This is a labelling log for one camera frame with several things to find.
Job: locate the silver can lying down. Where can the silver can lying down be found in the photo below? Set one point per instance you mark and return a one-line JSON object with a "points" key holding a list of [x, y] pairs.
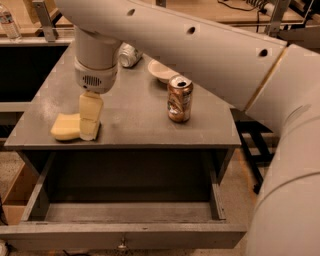
{"points": [[129, 56]]}

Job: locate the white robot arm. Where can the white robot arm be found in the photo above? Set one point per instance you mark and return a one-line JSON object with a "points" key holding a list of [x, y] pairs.
{"points": [[276, 83]]}

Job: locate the grey cabinet with top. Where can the grey cabinet with top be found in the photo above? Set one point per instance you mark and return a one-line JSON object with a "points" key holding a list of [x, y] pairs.
{"points": [[139, 153]]}

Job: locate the white paper bowl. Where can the white paper bowl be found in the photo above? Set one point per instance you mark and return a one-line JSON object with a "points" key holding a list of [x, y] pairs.
{"points": [[160, 71]]}

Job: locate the cardboard box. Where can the cardboard box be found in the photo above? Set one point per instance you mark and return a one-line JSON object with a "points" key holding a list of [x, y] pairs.
{"points": [[18, 195]]}

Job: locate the upright brown soda can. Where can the upright brown soda can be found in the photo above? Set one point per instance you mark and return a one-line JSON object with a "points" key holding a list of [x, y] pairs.
{"points": [[179, 101]]}

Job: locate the open grey top drawer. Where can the open grey top drawer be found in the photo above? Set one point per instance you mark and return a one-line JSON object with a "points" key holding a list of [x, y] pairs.
{"points": [[154, 203]]}

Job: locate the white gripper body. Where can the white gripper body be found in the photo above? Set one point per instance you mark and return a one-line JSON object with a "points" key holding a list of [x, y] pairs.
{"points": [[95, 79]]}

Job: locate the foam-padded gripper finger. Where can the foam-padded gripper finger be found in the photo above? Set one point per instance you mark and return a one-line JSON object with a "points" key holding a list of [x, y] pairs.
{"points": [[90, 107]]}

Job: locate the metal drawer knob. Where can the metal drawer knob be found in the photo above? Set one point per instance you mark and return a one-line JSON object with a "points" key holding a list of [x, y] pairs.
{"points": [[122, 245]]}

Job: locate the plastic water bottle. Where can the plastic water bottle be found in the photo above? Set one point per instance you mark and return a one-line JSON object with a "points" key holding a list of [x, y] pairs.
{"points": [[8, 24]]}

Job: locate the yellow sponge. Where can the yellow sponge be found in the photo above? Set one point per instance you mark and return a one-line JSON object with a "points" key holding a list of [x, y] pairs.
{"points": [[66, 127]]}

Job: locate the black metal stand frame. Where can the black metal stand frame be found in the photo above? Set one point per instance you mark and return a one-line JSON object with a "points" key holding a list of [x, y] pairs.
{"points": [[255, 148]]}

